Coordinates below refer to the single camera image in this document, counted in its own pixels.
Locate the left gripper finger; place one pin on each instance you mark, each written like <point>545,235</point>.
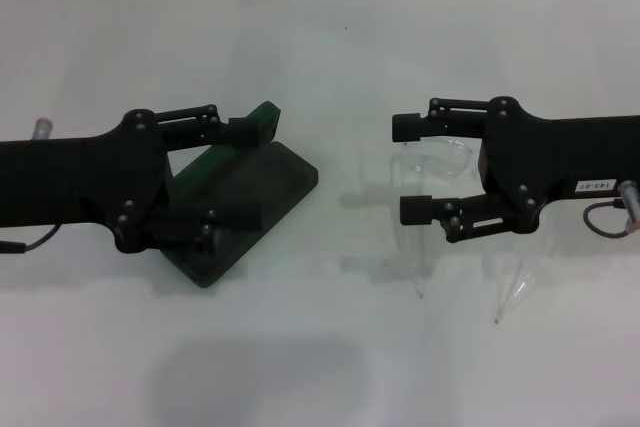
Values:
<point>240,214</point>
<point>245,132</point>

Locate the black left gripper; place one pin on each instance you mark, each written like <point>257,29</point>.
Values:
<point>75,177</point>

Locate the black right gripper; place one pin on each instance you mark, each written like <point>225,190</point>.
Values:
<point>560,162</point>

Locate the clear white glasses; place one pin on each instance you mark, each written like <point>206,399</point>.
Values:
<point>440,167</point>

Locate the green glasses case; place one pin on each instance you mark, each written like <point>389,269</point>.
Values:
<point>280,182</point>

